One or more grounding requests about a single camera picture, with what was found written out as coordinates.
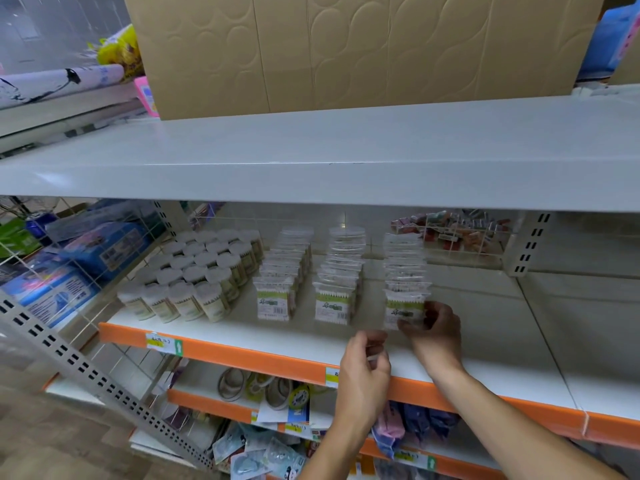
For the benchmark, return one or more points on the dark blue wrapped packet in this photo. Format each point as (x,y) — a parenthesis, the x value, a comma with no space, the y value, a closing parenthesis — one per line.
(427,422)

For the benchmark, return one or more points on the orange-edged white shelf board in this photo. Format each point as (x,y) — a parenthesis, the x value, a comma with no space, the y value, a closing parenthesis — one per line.
(500,334)
(200,389)

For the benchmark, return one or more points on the person's left thumb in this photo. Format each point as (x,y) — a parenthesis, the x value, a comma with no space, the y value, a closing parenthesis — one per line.
(382,362)

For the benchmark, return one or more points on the blue plastic-wrapped packet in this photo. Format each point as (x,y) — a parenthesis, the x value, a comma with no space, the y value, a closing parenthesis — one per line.
(47,292)
(107,247)

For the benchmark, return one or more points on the blue plastic bag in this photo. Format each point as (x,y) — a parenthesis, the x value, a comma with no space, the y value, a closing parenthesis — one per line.
(610,42)

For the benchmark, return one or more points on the person's left hand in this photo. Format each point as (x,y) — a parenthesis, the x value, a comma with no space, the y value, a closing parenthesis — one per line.
(361,384)

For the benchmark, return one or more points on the green packet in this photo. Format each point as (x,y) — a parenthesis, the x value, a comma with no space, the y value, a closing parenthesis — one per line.
(15,237)

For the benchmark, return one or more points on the person's right thumb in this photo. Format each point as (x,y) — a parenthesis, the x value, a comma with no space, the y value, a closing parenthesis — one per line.
(411,330)

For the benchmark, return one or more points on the white metal shelf board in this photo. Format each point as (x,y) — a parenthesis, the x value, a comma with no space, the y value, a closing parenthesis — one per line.
(320,154)

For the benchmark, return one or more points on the pink wrapped packet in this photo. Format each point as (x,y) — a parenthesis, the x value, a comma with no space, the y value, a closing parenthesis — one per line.
(389,430)

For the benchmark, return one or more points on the white perforated shelf upright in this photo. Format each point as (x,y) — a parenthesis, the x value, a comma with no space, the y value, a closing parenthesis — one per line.
(529,242)

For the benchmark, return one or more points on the large brown cardboard box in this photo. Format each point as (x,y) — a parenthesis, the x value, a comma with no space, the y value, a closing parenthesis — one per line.
(360,44)

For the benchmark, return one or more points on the person's right hand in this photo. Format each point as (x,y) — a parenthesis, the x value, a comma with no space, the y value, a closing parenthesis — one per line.
(440,344)

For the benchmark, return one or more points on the grey perforated shelf upright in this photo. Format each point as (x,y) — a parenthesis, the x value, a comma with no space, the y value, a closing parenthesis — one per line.
(85,372)

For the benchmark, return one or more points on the bunch of hanging carded packets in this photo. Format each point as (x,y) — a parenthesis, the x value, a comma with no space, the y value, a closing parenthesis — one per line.
(255,457)

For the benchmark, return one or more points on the person's left forearm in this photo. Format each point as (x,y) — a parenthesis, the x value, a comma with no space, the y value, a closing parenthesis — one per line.
(332,449)

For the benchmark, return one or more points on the person's right forearm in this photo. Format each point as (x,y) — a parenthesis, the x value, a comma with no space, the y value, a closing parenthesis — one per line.
(505,424)

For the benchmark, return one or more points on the yellow plastic bag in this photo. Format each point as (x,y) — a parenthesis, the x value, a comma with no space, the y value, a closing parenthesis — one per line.
(120,49)

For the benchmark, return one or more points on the rows of swab packets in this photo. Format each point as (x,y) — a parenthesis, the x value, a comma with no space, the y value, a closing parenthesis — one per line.
(332,274)

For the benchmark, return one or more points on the clear tape roll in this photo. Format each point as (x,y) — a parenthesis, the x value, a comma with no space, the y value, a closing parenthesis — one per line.
(279,393)
(257,384)
(231,383)

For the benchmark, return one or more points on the clear display box of small items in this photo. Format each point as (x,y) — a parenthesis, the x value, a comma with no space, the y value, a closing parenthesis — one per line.
(450,229)

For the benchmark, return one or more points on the group of round swab jars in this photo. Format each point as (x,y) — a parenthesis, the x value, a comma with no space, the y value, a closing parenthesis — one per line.
(200,274)

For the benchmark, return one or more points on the yellow green shelf label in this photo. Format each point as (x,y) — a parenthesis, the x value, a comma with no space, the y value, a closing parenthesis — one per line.
(414,459)
(295,427)
(164,343)
(331,377)

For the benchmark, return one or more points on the white rolled paper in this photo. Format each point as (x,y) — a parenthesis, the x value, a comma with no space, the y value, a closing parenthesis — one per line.
(55,83)

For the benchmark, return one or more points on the clear cotton swab packet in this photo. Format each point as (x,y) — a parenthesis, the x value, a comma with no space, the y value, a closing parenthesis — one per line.
(403,308)

